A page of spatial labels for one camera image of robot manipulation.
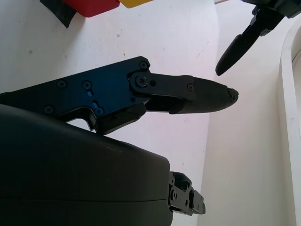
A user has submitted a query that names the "red wooden block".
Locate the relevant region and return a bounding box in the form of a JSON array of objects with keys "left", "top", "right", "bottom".
[{"left": 62, "top": 0, "right": 120, "bottom": 18}]

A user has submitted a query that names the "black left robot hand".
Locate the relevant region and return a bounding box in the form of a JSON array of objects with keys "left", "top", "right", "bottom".
[{"left": 215, "top": 0, "right": 301, "bottom": 76}]

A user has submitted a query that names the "yellow wooden block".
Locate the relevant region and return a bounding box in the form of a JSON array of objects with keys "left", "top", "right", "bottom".
[{"left": 119, "top": 0, "right": 153, "bottom": 9}]

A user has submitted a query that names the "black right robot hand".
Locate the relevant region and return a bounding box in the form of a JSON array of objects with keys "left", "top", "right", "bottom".
[{"left": 0, "top": 56, "right": 239, "bottom": 226}]

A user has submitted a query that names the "black tape strip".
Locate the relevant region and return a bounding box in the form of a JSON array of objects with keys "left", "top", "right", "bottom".
[{"left": 39, "top": 0, "right": 77, "bottom": 28}]

